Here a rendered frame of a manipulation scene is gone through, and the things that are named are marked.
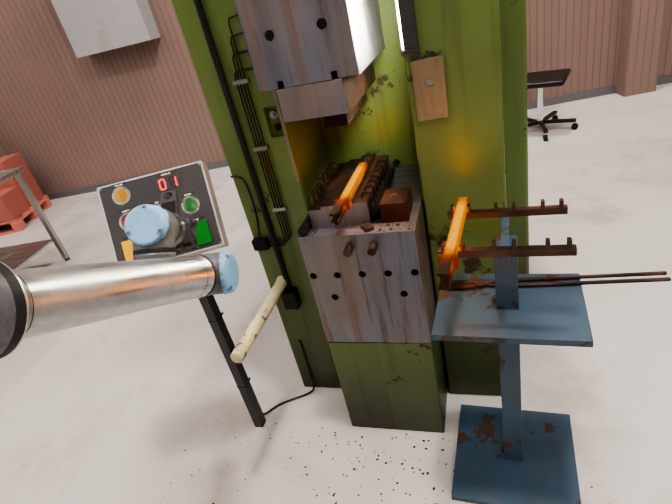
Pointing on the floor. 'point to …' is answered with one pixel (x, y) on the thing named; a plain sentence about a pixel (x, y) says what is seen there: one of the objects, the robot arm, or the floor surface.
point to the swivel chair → (542, 95)
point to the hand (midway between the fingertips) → (188, 228)
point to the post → (231, 359)
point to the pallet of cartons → (17, 214)
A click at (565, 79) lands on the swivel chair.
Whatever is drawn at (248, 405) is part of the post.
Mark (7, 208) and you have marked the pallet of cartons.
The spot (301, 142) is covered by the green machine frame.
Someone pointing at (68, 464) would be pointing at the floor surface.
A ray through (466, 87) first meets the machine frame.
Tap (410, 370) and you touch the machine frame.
